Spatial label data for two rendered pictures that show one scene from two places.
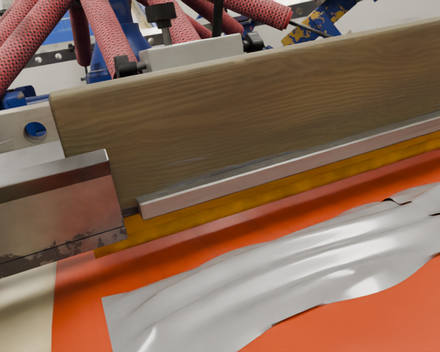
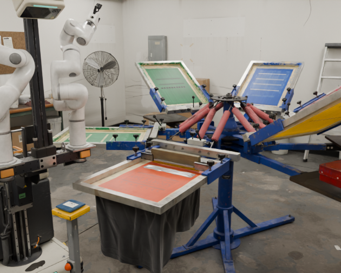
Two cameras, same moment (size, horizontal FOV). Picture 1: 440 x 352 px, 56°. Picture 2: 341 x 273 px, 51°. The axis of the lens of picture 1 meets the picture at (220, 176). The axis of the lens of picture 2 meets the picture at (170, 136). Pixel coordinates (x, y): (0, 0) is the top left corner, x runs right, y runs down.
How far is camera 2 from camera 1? 2.19 m
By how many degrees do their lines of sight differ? 49
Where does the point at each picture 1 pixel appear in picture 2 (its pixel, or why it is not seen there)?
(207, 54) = (196, 143)
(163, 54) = (189, 140)
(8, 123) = (164, 143)
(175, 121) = (158, 153)
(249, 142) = (164, 157)
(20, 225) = (146, 156)
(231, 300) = (151, 167)
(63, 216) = (149, 157)
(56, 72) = (301, 88)
